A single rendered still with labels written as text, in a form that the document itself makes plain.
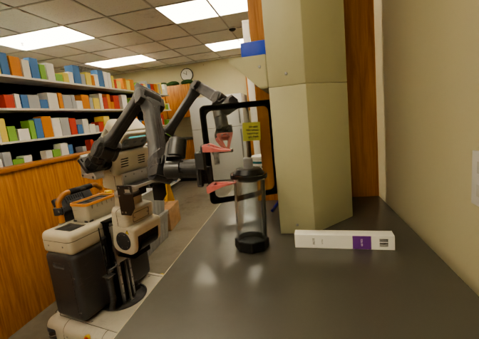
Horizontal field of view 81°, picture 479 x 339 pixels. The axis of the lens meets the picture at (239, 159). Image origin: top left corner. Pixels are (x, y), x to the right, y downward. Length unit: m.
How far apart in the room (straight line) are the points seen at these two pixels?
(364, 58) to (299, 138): 0.53
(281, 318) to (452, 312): 0.31
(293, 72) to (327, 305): 0.61
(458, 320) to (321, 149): 0.52
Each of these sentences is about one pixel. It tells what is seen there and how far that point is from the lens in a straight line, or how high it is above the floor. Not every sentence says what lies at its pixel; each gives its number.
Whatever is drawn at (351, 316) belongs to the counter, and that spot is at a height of 0.94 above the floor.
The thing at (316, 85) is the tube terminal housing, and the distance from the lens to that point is 0.92.
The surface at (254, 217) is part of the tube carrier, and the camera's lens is 0.82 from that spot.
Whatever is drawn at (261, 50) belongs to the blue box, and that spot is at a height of 1.56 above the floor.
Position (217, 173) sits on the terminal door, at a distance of 1.15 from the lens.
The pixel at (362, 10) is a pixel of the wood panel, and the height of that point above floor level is 1.69.
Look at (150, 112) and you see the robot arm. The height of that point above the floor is 1.38.
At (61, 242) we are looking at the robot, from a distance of 1.84.
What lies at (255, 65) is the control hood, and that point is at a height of 1.48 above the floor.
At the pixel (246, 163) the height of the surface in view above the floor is 1.20.
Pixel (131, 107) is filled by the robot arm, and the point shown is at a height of 1.42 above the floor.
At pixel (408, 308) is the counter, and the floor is 0.94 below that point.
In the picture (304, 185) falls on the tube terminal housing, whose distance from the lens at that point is 0.91.
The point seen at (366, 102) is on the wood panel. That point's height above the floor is 1.34.
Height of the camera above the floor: 1.33
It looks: 9 degrees down
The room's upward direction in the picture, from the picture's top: 6 degrees counter-clockwise
